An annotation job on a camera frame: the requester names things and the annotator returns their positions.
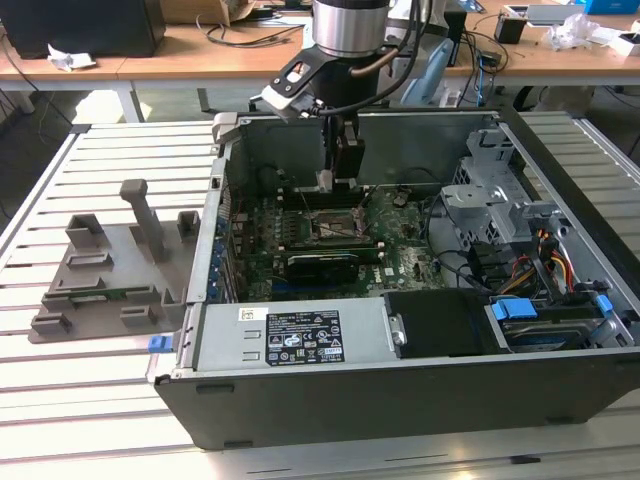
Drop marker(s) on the black graphics card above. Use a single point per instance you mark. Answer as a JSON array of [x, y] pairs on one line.
[[322, 270]]

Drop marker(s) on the green motherboard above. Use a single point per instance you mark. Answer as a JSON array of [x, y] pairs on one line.
[[400, 260]]

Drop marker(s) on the small black open box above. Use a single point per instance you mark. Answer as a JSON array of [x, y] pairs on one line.
[[510, 30]]

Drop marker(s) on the silver CPU chip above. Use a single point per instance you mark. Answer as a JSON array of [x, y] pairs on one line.
[[325, 182]]

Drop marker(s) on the blue box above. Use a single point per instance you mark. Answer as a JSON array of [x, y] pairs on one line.
[[612, 6]]

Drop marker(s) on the round coin battery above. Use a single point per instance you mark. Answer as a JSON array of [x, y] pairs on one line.
[[398, 200]]

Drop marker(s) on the hard disk in blue carrier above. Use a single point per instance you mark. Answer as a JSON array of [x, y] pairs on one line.
[[512, 309]]

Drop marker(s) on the open black PC case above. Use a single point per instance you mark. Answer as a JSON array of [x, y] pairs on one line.
[[400, 410]]

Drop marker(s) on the brown cardboard box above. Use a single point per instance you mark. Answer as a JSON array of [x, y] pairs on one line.
[[220, 10]]

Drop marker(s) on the small white box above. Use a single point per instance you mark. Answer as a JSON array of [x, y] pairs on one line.
[[627, 45]]

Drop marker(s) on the thin metal locking lever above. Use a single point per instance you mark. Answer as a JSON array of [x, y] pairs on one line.
[[306, 205], [370, 197]]

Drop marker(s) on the grey flat device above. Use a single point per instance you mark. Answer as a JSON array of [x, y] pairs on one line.
[[555, 14]]

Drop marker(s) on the green RAM stick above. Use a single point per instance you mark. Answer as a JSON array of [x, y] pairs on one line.
[[95, 294]]

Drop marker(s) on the silver metal drive cage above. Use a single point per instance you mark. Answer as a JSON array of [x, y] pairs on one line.
[[480, 200]]

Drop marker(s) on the CPU socket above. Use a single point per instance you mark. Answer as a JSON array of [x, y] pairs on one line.
[[332, 225]]

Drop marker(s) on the clear plastic wrap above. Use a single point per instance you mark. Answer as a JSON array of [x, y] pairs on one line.
[[575, 30]]

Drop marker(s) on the black computer tower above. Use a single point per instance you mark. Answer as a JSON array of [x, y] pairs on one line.
[[100, 25]]

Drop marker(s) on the small blue plastic clip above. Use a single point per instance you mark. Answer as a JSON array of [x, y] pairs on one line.
[[159, 345]]

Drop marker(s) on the silver power supply unit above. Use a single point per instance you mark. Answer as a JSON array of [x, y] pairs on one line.
[[225, 340]]

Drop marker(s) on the black plastic shroud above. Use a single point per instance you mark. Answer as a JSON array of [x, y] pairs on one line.
[[440, 325]]

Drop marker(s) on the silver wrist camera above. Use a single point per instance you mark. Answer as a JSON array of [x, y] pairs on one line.
[[282, 100]]

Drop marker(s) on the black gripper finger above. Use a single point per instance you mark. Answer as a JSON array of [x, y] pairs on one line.
[[328, 145], [350, 160]]

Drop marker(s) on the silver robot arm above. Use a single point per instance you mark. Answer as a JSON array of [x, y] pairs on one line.
[[350, 25]]

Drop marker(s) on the grey parts rack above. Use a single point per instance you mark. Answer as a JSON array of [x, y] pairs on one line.
[[125, 280]]

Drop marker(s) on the crumpled white paper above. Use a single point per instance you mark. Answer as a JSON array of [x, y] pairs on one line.
[[70, 59]]

